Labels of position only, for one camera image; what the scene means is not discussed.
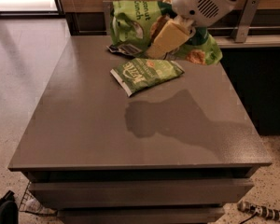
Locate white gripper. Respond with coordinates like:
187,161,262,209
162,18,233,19
146,0,235,59

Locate green rice chip bag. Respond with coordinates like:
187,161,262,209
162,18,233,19
110,0,223,65

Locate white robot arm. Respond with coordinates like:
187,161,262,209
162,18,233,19
146,0,237,59

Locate blue Kettle chip bag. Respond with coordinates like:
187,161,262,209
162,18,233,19
107,44,143,57

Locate green Kettle chip bag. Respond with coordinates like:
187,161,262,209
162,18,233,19
110,58,185,96

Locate black bag on floor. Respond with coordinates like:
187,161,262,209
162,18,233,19
0,190,19,224

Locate lower grey drawer front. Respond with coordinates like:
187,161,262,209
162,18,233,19
58,207,224,224

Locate grey drawer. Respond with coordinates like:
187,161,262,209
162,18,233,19
30,178,253,209
58,207,224,224

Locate power strip on floor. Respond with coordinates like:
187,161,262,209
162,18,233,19
237,201,280,223

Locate upper grey drawer front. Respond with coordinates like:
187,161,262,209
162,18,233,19
30,178,253,209

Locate left metal bracket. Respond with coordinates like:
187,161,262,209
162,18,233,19
103,0,113,35

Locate metal bracket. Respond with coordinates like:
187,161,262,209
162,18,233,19
103,0,113,35
231,0,260,43

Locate right metal bracket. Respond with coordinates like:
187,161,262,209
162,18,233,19
231,0,260,43

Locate wire basket on floor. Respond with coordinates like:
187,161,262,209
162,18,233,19
18,183,57,217

